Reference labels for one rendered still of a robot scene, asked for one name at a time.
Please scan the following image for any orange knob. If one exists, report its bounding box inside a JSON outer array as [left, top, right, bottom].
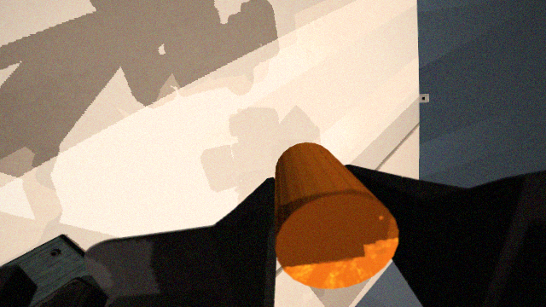
[[275, 142, 399, 289]]

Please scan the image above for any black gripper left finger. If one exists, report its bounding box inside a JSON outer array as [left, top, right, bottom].
[[84, 177, 277, 307]]

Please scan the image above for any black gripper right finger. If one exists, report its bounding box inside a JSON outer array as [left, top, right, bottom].
[[345, 165, 546, 307]]

